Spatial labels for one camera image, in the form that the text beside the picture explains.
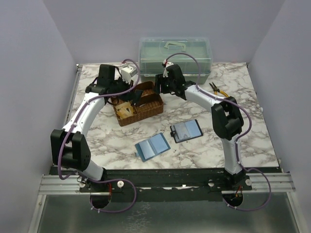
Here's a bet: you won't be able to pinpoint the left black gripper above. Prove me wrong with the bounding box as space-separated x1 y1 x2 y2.
110 77 137 102

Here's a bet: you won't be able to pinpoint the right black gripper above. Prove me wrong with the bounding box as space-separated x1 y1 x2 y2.
152 75 175 95

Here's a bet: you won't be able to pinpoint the brown wicker divided tray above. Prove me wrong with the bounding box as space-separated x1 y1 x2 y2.
111 81 164 126

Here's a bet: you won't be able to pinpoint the black leather card holder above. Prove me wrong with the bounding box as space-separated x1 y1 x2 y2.
170 119 204 143

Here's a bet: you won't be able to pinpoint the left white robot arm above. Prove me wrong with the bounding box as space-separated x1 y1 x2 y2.
51 59 140 192

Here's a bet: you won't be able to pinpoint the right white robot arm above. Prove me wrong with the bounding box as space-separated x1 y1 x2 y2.
155 63 245 190

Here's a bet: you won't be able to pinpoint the gold cards in tray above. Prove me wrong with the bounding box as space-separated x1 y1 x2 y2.
115 102 134 119

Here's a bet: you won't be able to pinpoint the blue plastic card sleeve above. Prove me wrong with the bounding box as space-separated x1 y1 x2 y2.
135 133 171 162

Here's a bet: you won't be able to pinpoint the green clear-lid storage box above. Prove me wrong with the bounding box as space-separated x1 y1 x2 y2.
138 37 213 84

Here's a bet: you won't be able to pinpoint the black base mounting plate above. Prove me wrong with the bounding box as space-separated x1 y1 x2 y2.
80 167 253 203

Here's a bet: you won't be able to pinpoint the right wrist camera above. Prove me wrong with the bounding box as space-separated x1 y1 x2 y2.
162 61 173 78

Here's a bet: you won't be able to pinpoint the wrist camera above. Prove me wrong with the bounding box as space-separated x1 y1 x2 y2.
162 61 173 78
120 65 138 84

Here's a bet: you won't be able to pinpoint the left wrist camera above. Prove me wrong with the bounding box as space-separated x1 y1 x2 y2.
120 65 138 84

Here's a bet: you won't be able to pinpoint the yellow handled pliers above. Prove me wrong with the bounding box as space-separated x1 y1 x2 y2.
209 82 229 98

